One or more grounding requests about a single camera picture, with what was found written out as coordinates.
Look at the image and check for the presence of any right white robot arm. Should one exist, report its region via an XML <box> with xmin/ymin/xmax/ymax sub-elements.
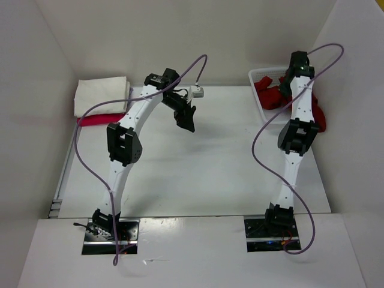
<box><xmin>263</xmin><ymin>51</ymin><xmax>320</xmax><ymax>236</ymax></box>

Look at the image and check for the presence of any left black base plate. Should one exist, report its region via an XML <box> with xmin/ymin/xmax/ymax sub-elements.
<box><xmin>82</xmin><ymin>219</ymin><xmax>140</xmax><ymax>256</ymax></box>

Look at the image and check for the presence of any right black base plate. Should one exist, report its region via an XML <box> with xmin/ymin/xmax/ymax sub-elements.
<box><xmin>244</xmin><ymin>217</ymin><xmax>301</xmax><ymax>253</ymax></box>

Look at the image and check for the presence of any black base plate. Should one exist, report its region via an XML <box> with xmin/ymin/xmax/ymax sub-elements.
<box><xmin>82</xmin><ymin>219</ymin><xmax>140</xmax><ymax>256</ymax></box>
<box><xmin>244</xmin><ymin>217</ymin><xmax>301</xmax><ymax>253</ymax></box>

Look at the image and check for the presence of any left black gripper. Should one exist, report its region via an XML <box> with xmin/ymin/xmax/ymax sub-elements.
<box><xmin>161</xmin><ymin>92</ymin><xmax>196</xmax><ymax>132</ymax></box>

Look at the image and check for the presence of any white plastic laundry basket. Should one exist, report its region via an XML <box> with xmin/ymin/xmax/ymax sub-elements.
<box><xmin>248</xmin><ymin>66</ymin><xmax>287</xmax><ymax>123</ymax></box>

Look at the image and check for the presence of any dark red t shirt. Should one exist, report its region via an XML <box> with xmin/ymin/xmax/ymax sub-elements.
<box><xmin>254</xmin><ymin>76</ymin><xmax>326</xmax><ymax>133</ymax></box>

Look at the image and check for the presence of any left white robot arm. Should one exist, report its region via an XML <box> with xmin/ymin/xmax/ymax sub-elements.
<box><xmin>92</xmin><ymin>88</ymin><xmax>196</xmax><ymax>240</ymax></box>

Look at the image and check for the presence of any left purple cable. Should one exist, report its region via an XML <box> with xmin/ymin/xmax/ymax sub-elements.
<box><xmin>73</xmin><ymin>54</ymin><xmax>208</xmax><ymax>266</ymax></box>

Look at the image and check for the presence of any cream white t shirt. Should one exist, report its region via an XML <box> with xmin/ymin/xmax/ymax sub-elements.
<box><xmin>74</xmin><ymin>76</ymin><xmax>130</xmax><ymax>118</ymax></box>

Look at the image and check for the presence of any pink t shirt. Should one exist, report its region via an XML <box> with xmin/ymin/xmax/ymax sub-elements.
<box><xmin>77</xmin><ymin>113</ymin><xmax>125</xmax><ymax>127</ymax></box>

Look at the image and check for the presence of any lavender t shirt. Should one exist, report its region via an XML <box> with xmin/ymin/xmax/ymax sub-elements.
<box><xmin>127</xmin><ymin>87</ymin><xmax>134</xmax><ymax>107</ymax></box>

